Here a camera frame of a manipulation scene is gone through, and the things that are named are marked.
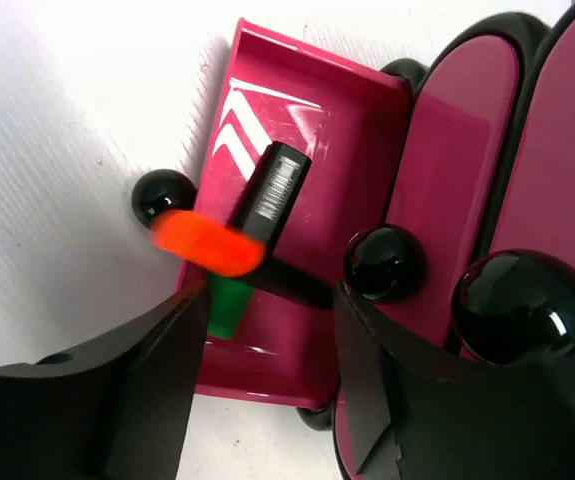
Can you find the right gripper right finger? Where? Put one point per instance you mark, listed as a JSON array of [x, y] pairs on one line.
[[408, 409]]

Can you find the green highlighter marker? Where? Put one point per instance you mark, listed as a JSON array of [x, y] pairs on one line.
[[262, 212]]

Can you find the orange highlighter marker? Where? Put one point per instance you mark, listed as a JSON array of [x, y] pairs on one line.
[[230, 253]]

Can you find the black pink drawer organizer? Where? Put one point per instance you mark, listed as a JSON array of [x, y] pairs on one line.
[[444, 195]]

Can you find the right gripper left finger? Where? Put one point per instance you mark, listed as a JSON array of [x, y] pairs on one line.
[[114, 407]]

